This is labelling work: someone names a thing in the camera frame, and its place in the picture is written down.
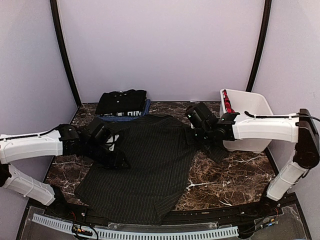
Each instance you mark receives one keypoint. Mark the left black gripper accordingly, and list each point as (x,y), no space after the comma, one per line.
(116,161)

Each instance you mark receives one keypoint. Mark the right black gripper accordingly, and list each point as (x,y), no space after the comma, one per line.
(198,141)

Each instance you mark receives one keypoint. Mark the black pinstriped long sleeve shirt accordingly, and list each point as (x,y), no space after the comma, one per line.
(160,150)

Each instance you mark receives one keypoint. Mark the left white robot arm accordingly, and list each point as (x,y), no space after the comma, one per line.
(63,140)

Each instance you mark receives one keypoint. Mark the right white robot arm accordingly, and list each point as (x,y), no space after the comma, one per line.
(292,139)

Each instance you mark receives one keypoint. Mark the red black shirt in bin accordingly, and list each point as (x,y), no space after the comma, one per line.
(227,103)

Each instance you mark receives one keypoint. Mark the black white lettered folded shirt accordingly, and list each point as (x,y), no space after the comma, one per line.
(135,113)

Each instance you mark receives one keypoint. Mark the white plastic bin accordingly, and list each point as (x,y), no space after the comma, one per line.
(251,134)

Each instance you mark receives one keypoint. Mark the black folded button shirt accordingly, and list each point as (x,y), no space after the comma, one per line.
(121,102)

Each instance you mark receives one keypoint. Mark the blue checkered folded shirt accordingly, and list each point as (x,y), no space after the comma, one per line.
(119,119)

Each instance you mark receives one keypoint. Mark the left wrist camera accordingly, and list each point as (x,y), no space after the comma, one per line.
(99,133)

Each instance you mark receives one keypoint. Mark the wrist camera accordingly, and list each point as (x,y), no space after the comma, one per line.
(200,115)
(99,133)

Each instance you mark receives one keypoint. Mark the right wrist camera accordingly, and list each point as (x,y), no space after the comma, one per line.
(200,115)

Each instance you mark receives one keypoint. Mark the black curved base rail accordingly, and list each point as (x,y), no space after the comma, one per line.
(225,210)

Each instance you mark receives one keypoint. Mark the white slotted cable duct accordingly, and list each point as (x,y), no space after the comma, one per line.
(135,232)

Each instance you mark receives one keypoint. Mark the right black frame post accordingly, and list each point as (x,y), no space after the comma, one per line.
(260,45)

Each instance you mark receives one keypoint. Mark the black frame post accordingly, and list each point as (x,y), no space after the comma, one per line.
(260,45)
(63,51)

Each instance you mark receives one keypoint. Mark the left black frame post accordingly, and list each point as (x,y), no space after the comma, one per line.
(63,51)

